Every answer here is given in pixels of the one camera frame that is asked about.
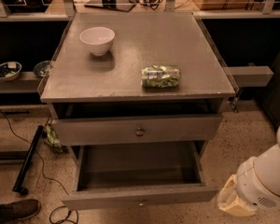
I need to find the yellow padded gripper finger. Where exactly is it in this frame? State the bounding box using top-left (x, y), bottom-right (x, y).
top-left (217, 175), bottom-right (257, 217)

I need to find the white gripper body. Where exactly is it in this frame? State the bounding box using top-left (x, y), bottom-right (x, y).
top-left (236, 157), bottom-right (280, 210)

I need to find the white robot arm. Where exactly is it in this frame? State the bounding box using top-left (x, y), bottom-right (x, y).
top-left (217, 126), bottom-right (280, 217)

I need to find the grey top drawer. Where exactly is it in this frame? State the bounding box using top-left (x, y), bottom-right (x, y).
top-left (52, 102), bottom-right (222, 146)

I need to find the grey wooden drawer cabinet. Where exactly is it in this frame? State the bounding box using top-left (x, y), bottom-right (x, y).
top-left (36, 12), bottom-right (241, 161)

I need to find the green snack bag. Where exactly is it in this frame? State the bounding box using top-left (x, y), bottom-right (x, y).
top-left (141, 65), bottom-right (181, 89)

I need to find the green bag on floor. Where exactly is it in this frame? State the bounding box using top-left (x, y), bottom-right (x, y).
top-left (44, 124), bottom-right (66, 154)

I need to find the white ceramic bowl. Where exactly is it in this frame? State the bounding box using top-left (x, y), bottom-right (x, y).
top-left (79, 27), bottom-right (115, 56)

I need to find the black metal bar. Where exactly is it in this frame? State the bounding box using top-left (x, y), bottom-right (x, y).
top-left (12, 126), bottom-right (44, 196)

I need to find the brown shoe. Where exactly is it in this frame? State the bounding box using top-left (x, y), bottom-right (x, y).
top-left (0, 199), bottom-right (41, 223)

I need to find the dark small bowl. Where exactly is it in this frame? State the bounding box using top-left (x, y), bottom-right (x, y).
top-left (33, 61), bottom-right (51, 77)

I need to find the black monitor stand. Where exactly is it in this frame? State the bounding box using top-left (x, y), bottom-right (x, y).
top-left (84, 0), bottom-right (135, 12)

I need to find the white bowl with items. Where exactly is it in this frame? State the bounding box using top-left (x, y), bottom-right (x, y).
top-left (0, 62), bottom-right (21, 81)

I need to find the black floor cable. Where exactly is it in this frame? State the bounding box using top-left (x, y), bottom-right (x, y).
top-left (0, 89), bottom-right (80, 224)

